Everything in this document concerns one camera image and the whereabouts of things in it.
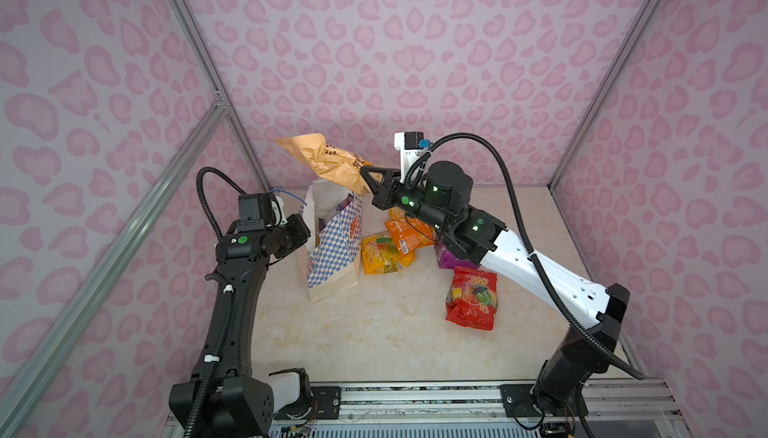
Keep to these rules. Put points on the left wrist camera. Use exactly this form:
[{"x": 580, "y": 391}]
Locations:
[{"x": 258, "y": 211}]

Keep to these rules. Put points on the red fruit candy bag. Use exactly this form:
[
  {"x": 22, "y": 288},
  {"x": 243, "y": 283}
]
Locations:
[{"x": 472, "y": 299}]

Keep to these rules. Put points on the yellow candy bag far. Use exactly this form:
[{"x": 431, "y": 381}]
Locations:
[{"x": 396, "y": 214}]

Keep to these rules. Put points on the purple grape candy bag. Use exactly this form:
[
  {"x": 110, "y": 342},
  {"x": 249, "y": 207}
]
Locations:
[{"x": 446, "y": 260}]

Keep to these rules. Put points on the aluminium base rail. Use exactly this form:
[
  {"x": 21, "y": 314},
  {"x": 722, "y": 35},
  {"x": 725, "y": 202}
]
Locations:
[{"x": 610, "y": 407}]

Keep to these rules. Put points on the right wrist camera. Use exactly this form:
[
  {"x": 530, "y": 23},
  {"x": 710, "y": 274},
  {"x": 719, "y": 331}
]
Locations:
[{"x": 410, "y": 146}]

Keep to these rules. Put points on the orange corn snack bag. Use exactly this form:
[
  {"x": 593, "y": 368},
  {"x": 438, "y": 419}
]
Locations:
[{"x": 410, "y": 234}]

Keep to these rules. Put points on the yellow fruit candy bag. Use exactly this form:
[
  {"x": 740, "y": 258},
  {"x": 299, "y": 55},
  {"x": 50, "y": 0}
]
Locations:
[{"x": 380, "y": 255}]

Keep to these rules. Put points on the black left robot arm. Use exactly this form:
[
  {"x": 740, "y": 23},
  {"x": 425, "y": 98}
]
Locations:
[{"x": 222, "y": 397}]

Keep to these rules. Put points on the checkered paper bag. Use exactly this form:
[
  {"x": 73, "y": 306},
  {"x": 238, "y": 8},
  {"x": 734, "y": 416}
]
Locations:
[{"x": 330, "y": 260}]

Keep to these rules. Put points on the aluminium frame post right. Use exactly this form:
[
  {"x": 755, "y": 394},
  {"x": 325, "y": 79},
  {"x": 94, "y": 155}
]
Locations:
[{"x": 628, "y": 46}]

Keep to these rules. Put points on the tan paper snack bag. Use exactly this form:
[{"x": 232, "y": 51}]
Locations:
[{"x": 327, "y": 162}]

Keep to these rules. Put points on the aluminium frame post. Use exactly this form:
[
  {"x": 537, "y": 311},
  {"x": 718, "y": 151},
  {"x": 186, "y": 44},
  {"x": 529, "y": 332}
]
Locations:
[
  {"x": 204, "y": 58},
  {"x": 628, "y": 46}
]

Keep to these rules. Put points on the aluminium diagonal frame bar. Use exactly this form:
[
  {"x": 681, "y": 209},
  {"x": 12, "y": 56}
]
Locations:
[{"x": 40, "y": 370}]

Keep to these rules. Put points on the purple white snack bag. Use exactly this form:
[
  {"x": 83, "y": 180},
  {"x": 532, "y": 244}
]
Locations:
[{"x": 344, "y": 203}]

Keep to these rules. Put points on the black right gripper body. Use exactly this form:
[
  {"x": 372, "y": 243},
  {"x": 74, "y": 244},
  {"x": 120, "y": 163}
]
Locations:
[{"x": 416, "y": 200}]

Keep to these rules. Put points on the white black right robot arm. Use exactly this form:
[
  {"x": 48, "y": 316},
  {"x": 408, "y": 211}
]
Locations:
[{"x": 472, "y": 227}]

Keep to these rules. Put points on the aluminium frame post left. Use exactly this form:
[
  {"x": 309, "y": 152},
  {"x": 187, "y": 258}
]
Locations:
[{"x": 204, "y": 58}]

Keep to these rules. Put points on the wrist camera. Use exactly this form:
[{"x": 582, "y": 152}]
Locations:
[
  {"x": 258, "y": 211},
  {"x": 410, "y": 146}
]

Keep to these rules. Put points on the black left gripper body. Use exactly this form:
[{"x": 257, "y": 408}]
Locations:
[{"x": 288, "y": 236}]

